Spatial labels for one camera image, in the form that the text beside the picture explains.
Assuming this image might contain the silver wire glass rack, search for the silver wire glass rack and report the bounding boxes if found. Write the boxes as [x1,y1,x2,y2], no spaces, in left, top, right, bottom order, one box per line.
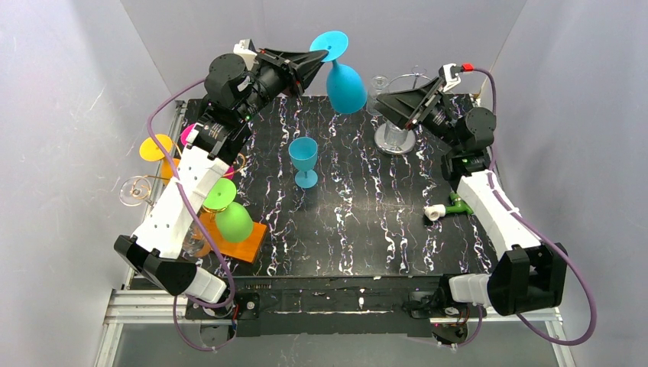
[374,73,448,155]

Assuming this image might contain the green wine glass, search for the green wine glass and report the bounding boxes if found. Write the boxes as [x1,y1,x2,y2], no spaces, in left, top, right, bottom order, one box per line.
[202,177,254,243]

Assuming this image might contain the aluminium base frame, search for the aluminium base frame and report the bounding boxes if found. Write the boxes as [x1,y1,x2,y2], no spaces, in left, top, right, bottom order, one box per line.
[95,287,575,366]

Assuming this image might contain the orange wine glass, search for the orange wine glass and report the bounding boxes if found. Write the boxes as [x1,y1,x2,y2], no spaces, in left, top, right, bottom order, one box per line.
[139,134,178,184]

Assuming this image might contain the clear wine glass front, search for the clear wine glass front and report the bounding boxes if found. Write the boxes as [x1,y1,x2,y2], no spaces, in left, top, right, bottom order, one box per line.
[183,228,211,258]

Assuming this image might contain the clear glass rear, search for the clear glass rear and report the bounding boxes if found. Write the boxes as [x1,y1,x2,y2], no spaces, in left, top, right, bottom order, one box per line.
[366,75,389,116]

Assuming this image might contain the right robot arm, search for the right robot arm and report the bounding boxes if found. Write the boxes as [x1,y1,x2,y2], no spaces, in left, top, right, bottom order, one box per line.
[377,63,567,316]

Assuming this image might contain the upright blue wine glass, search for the upright blue wine glass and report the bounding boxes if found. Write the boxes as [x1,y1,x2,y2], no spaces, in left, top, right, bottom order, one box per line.
[288,137,318,189]

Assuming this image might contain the blue wine glass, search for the blue wine glass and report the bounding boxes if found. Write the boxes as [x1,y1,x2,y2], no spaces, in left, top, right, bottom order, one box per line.
[288,137,318,189]
[309,31,368,114]

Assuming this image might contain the green white pipe fitting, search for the green white pipe fitting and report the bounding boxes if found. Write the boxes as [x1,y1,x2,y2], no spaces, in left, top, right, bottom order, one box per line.
[423,193,474,222]

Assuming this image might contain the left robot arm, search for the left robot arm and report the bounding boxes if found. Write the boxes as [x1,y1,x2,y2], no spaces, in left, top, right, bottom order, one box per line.
[114,40,329,308]

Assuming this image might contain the pink wine glass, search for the pink wine glass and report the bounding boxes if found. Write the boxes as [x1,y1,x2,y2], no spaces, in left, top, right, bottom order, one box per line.
[180,123,235,179]

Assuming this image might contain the gold wire rack wooden base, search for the gold wire rack wooden base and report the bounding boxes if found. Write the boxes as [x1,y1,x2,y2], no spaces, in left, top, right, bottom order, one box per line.
[194,151,268,265]

